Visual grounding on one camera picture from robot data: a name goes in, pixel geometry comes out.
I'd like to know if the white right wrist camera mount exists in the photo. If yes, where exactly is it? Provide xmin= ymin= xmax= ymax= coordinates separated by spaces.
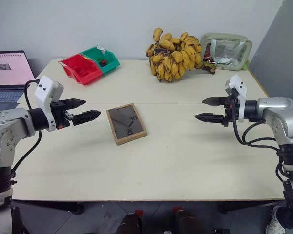
xmin=224 ymin=74 xmax=248 ymax=123

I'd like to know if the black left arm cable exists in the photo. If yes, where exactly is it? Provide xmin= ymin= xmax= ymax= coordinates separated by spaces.
xmin=13 ymin=78 xmax=43 ymax=172

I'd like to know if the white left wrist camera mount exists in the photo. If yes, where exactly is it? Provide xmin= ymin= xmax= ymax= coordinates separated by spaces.
xmin=34 ymin=75 xmax=64 ymax=108

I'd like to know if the green plastic storage bin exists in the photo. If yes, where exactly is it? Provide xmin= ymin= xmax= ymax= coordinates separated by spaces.
xmin=80 ymin=45 xmax=121 ymax=75

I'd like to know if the bunch of yellow bananas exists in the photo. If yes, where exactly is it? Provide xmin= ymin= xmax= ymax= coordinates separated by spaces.
xmin=146 ymin=27 xmax=217 ymax=83

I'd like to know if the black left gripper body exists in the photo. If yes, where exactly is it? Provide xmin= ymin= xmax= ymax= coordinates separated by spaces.
xmin=50 ymin=100 xmax=76 ymax=130

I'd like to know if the white sneaker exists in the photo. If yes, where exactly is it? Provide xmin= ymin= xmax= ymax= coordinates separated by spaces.
xmin=266 ymin=206 xmax=288 ymax=234

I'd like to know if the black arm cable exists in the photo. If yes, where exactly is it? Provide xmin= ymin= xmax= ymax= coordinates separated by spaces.
xmin=13 ymin=78 xmax=43 ymax=172
xmin=231 ymin=118 xmax=282 ymax=152

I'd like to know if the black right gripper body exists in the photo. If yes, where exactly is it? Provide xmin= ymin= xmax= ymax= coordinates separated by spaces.
xmin=221 ymin=94 xmax=240 ymax=128

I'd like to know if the wooden picture frame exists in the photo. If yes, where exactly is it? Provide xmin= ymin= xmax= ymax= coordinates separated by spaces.
xmin=105 ymin=102 xmax=148 ymax=146

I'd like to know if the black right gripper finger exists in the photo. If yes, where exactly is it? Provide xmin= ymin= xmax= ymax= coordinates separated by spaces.
xmin=194 ymin=112 xmax=226 ymax=124
xmin=201 ymin=96 xmax=229 ymax=107

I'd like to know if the clear pale green pouch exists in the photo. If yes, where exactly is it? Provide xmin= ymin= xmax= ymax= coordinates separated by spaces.
xmin=200 ymin=32 xmax=253 ymax=72

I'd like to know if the open grey laptop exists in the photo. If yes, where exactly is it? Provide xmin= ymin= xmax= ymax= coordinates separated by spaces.
xmin=0 ymin=50 xmax=36 ymax=113

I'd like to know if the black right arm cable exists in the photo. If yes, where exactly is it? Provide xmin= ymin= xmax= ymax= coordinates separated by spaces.
xmin=231 ymin=118 xmax=282 ymax=152

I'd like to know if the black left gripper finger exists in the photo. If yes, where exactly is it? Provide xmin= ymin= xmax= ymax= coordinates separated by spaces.
xmin=71 ymin=110 xmax=102 ymax=126
xmin=60 ymin=98 xmax=86 ymax=111

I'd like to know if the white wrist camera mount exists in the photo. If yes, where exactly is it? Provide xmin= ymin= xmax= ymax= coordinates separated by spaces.
xmin=34 ymin=75 xmax=64 ymax=108
xmin=224 ymin=74 xmax=248 ymax=123

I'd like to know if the red plastic storage bin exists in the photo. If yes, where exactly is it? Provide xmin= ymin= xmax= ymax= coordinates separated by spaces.
xmin=58 ymin=54 xmax=104 ymax=86

